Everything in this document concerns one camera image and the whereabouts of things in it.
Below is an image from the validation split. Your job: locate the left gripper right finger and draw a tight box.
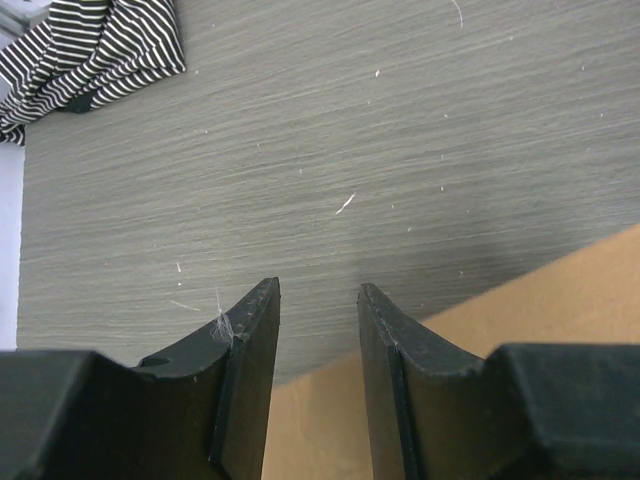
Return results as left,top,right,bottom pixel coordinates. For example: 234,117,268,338
357,284,639,479

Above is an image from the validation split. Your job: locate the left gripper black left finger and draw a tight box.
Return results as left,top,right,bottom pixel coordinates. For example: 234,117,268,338
1,278,280,479

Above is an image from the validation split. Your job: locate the cardboard box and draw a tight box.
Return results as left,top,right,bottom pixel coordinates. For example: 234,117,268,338
262,226,639,479

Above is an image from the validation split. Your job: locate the grey striped cloth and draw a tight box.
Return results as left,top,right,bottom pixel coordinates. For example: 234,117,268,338
1,1,186,146

